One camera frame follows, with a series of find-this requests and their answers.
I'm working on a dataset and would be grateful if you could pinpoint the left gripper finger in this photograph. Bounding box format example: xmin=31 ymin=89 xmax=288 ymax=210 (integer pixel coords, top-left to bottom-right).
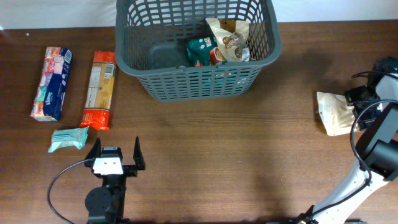
xmin=133 ymin=136 xmax=146 ymax=170
xmin=84 ymin=138 xmax=101 ymax=167

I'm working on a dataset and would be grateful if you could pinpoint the beige paper pouch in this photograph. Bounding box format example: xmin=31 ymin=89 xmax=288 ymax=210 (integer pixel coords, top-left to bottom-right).
xmin=317 ymin=91 xmax=355 ymax=136

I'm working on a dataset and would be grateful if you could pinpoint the orange pasta package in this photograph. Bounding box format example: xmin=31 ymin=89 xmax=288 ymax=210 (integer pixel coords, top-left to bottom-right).
xmin=80 ymin=51 xmax=117 ymax=130

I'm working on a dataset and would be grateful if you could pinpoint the green Nescafe coffee bag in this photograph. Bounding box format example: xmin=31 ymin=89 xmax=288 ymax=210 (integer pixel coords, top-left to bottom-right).
xmin=185 ymin=36 xmax=228 ymax=91

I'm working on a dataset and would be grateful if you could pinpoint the beige chocolate snack bag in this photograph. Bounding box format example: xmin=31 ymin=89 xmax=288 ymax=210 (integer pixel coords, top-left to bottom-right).
xmin=206 ymin=18 xmax=251 ymax=63

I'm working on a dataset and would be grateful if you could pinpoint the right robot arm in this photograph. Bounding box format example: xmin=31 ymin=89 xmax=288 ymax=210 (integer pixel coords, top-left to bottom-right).
xmin=293 ymin=56 xmax=397 ymax=223

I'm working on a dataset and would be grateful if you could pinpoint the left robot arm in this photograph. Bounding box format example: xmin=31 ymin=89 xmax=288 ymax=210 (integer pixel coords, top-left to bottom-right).
xmin=84 ymin=138 xmax=146 ymax=224

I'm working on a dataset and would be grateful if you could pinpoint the teal wet wipes pack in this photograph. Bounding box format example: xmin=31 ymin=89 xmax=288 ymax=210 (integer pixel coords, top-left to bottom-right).
xmin=48 ymin=127 xmax=88 ymax=153

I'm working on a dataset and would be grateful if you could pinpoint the blue Kleenex tissue pack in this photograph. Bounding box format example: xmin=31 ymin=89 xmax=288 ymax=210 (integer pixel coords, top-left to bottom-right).
xmin=30 ymin=47 xmax=73 ymax=121

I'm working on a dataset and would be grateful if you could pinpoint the grey plastic basket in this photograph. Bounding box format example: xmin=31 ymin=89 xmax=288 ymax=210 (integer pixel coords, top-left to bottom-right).
xmin=116 ymin=0 xmax=282 ymax=102

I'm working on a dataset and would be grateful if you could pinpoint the left black cable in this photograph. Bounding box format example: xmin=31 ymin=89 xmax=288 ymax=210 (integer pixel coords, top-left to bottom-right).
xmin=47 ymin=157 xmax=95 ymax=224

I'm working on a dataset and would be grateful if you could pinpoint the black cable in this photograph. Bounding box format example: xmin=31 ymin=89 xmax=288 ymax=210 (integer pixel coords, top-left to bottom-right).
xmin=47 ymin=157 xmax=95 ymax=224
xmin=306 ymin=70 xmax=398 ymax=218

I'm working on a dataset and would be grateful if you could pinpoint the right black cable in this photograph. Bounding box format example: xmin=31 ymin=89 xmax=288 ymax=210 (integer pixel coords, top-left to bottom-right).
xmin=306 ymin=70 xmax=398 ymax=218

